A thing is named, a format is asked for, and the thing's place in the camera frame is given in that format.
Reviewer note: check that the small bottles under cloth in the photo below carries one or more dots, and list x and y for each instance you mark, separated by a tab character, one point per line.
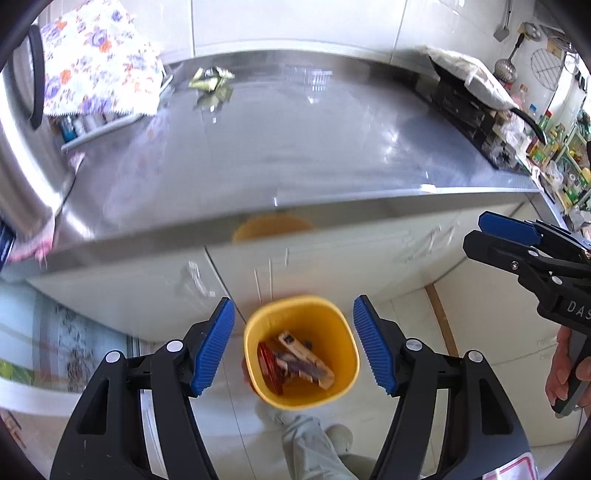
81	125

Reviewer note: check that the crumpled yellow foil wrapper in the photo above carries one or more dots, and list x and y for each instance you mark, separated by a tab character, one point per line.
210	77

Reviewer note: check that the blue can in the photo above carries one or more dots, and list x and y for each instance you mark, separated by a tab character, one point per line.
5	247

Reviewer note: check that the person's right hand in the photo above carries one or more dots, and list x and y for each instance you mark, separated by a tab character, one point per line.
559	364

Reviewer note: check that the metal spatula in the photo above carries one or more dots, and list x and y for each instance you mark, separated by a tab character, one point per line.
502	30

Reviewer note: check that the large steel pot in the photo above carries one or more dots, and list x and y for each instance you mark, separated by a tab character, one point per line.
23	161

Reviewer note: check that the floral printed cloth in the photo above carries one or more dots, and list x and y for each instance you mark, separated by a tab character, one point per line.
97	60

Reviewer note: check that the yellow plastic bin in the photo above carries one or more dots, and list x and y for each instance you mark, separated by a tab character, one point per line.
341	332

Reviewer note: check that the clear plastic packaging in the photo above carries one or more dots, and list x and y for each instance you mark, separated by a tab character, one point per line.
309	76

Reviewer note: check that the black gas stove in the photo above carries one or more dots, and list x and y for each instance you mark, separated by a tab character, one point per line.
466	120

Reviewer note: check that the blue toothpaste box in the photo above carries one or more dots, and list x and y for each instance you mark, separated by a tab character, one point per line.
295	367

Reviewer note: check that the person's light shoe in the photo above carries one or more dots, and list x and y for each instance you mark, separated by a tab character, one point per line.
339	438

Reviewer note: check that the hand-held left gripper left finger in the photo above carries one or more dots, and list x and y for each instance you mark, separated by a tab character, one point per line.
212	350

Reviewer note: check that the metal ladle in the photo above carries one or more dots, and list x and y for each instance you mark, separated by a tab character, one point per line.
505	67

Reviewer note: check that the white toothpaste tube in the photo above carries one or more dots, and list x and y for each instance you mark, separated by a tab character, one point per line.
288	340

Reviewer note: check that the person's grey trouser leg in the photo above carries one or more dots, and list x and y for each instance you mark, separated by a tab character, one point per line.
309	447

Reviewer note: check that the patterned grey cloth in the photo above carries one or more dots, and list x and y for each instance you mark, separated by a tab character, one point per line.
60	341

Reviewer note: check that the crumpled plastic bag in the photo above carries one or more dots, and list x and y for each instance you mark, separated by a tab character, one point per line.
475	78

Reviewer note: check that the red yellow snack wrapper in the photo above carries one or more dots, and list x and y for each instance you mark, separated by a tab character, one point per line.
268	367

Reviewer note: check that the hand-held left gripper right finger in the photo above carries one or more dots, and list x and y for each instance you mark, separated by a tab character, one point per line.
374	346

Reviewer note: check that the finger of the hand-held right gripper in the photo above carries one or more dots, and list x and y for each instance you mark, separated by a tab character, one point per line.
498	251
508	227

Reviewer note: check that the white cabinet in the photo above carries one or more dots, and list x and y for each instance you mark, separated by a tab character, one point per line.
351	258

